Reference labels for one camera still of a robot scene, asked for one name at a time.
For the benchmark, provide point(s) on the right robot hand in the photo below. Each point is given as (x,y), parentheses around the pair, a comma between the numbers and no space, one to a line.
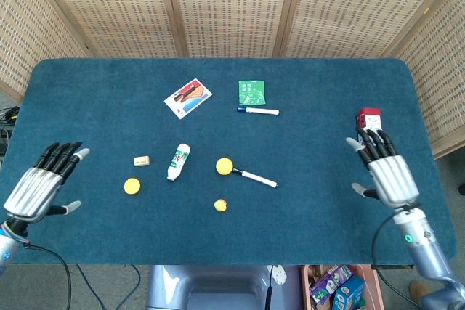
(392,179)

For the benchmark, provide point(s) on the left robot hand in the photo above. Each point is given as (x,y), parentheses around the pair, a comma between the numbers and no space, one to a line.
(34,190)

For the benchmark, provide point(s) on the small yellow toy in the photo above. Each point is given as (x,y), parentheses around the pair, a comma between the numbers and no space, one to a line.
(221,205)

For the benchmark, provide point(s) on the grey robot base body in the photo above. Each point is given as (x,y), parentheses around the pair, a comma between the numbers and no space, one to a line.
(218,288)

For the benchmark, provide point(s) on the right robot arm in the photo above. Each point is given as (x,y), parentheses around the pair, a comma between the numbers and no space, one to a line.
(425,252)

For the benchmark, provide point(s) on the red ketchup bottle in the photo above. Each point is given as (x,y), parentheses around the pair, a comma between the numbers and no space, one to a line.
(368,117)

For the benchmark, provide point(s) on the black power strip with plugs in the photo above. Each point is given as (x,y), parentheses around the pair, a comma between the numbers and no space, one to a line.
(9,114)

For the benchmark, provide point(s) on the yellow ridged round cap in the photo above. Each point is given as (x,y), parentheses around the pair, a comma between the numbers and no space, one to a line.
(132,186)

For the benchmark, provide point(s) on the pink plastic basket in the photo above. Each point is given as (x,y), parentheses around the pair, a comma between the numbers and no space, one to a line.
(370,281)

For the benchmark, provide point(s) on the beige eraser block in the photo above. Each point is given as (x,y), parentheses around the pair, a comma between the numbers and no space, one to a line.
(141,161)

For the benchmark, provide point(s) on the brown shoe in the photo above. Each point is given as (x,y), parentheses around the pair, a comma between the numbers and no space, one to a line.
(417,290)

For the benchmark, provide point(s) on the purple carton box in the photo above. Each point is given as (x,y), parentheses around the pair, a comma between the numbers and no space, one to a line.
(328,282)

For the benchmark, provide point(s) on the blue carton box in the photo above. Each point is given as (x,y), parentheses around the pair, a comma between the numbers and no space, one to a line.
(348,293)

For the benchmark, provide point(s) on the white marker black cap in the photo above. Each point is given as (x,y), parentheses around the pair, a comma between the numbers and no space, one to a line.
(256,178)

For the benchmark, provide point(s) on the small white green bottle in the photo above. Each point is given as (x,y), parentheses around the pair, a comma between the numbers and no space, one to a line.
(178,162)

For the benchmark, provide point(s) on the white perforated plate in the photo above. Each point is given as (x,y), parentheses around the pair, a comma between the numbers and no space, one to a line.
(280,274)

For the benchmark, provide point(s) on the white marker blue cap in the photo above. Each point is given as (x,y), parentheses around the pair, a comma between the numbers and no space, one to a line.
(258,110)

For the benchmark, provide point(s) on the black antenna rod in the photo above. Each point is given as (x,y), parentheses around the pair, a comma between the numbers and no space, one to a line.
(269,288)

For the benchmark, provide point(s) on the green square packet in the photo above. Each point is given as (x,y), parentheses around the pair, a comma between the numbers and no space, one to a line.
(252,91)

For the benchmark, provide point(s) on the yellow ball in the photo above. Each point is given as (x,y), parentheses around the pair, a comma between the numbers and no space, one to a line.
(224,166)

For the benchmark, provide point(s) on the blue table mat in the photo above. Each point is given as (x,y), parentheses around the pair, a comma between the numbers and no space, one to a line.
(232,233)

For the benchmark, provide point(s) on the colourful picture card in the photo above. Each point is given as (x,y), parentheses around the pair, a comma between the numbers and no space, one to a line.
(187,98)

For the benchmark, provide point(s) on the woven wicker folding screen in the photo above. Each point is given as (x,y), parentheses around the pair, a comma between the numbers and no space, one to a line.
(232,8)

